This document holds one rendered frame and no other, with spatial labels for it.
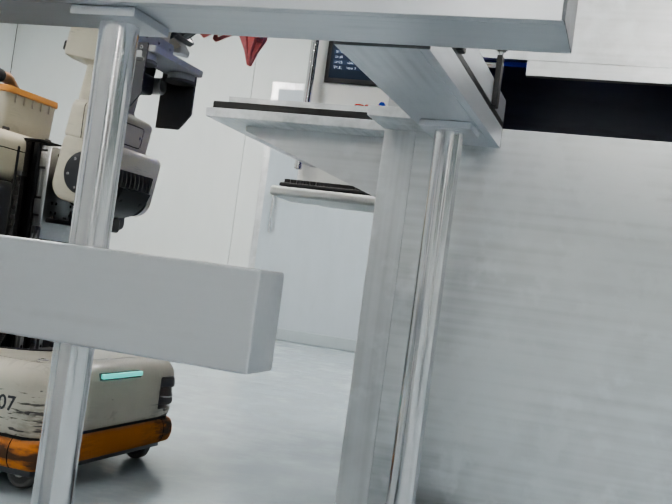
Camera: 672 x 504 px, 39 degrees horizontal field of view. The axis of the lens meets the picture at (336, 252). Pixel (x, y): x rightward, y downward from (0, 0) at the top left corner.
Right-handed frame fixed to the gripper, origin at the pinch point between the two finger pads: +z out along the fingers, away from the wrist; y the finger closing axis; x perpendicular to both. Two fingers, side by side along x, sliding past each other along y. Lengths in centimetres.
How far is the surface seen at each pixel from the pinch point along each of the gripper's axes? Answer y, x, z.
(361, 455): 40, -14, 79
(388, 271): 41, -14, 43
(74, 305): 24, -94, 52
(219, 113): 0.1, -12.1, 14.1
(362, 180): 30.6, -3.5, 24.7
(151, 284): 34, -94, 49
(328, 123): 24.5, -12.0, 14.6
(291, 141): 13.7, -3.6, 17.6
